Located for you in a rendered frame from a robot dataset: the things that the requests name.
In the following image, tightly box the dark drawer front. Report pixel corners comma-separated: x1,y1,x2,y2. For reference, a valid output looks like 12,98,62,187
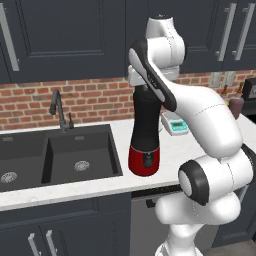
0,192,132,231

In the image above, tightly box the brown glass bottle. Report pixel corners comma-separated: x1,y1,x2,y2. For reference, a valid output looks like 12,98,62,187
235,82,245,98
221,84,230,100

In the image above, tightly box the dark base cupboard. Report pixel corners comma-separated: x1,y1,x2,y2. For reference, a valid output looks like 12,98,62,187
211,183,256,249

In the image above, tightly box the silver base cupboard handle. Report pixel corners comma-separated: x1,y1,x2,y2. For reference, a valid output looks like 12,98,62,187
27,232,42,256
45,229,58,256

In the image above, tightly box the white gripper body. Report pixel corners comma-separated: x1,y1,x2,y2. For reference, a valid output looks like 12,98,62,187
127,65,181,88

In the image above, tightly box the grey dishwasher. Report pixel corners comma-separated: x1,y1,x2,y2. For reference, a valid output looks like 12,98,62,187
130,185,222,256

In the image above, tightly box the black countertop appliance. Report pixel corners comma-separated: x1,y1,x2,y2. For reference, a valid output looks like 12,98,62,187
241,77,256,116

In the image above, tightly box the grey wall socket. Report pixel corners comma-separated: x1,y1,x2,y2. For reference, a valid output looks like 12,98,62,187
223,70,237,87
208,71,223,89

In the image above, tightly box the silver wall cupboard handle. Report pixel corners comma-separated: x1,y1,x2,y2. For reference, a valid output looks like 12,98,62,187
0,2,21,73
215,2,237,63
232,2,256,62

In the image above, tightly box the dark base cupboard door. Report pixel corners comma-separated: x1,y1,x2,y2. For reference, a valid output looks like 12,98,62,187
38,211,132,256
0,225,43,256

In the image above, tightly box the black double sink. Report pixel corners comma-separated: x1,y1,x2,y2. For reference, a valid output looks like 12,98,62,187
0,123,124,194

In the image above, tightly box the dark wall cupboard door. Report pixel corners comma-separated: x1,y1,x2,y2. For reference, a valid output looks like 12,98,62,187
2,0,127,84
0,0,13,85
221,0,256,72
125,0,231,75

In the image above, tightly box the black sink tap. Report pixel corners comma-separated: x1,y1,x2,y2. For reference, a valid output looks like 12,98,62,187
48,88,75,134

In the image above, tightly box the white kitchen scale teal display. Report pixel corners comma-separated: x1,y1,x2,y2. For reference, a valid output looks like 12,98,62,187
160,111,190,137

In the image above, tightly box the black blender with red base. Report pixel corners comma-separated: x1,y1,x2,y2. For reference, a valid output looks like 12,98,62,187
128,84,162,177

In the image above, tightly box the brown pepper mill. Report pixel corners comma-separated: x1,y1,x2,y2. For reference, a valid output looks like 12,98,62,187
229,96,246,121

